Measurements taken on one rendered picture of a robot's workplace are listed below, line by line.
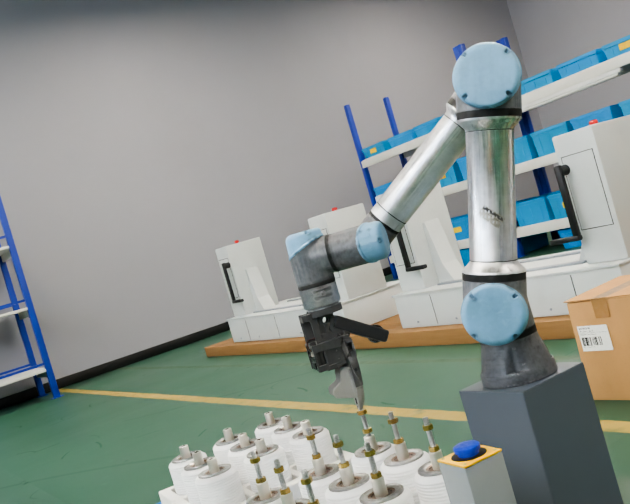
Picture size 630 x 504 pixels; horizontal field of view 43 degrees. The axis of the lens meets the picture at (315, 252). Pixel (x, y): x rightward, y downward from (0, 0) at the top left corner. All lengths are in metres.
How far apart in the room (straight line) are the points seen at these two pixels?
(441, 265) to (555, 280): 0.89
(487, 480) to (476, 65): 0.69
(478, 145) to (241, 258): 4.62
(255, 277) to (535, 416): 4.54
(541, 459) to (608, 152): 1.90
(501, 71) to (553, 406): 0.64
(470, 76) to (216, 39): 7.61
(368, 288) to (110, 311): 3.64
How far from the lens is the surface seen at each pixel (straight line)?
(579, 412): 1.66
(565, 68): 6.56
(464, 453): 1.21
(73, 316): 7.77
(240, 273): 5.95
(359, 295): 4.77
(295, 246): 1.52
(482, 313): 1.44
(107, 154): 8.11
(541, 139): 6.81
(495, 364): 1.61
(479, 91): 1.42
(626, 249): 3.27
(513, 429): 1.60
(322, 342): 1.53
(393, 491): 1.35
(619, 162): 3.33
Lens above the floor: 0.69
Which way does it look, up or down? 1 degrees down
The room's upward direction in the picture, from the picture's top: 16 degrees counter-clockwise
